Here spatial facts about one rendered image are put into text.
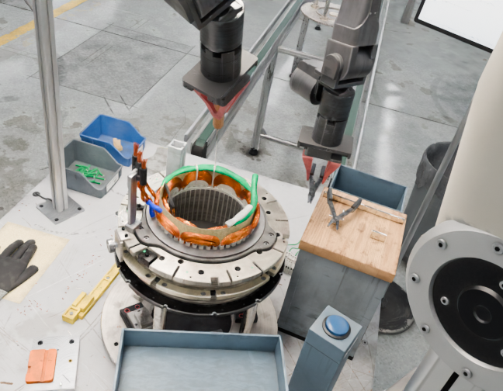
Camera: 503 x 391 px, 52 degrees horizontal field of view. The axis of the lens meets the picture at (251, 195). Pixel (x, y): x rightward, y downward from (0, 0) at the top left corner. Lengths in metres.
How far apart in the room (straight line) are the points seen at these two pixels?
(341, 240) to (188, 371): 0.40
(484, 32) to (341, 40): 0.88
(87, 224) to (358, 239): 0.71
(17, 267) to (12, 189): 1.53
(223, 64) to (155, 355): 0.45
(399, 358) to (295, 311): 1.20
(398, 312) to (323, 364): 1.52
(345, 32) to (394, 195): 0.51
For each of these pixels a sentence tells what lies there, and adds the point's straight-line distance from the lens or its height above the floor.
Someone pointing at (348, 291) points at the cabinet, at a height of 0.98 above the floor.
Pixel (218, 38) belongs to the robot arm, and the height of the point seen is 1.48.
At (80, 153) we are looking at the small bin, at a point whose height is 0.81.
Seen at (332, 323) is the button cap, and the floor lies 1.04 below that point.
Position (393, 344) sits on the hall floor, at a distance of 2.35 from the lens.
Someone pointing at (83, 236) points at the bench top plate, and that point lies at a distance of 1.38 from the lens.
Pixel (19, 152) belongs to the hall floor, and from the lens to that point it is 3.06.
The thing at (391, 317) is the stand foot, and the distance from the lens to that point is 2.42.
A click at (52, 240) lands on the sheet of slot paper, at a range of 1.37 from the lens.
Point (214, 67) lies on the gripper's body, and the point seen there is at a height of 1.43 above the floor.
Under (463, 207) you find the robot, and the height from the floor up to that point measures 1.50.
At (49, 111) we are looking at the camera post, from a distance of 1.27.
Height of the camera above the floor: 1.73
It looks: 38 degrees down
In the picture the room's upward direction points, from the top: 12 degrees clockwise
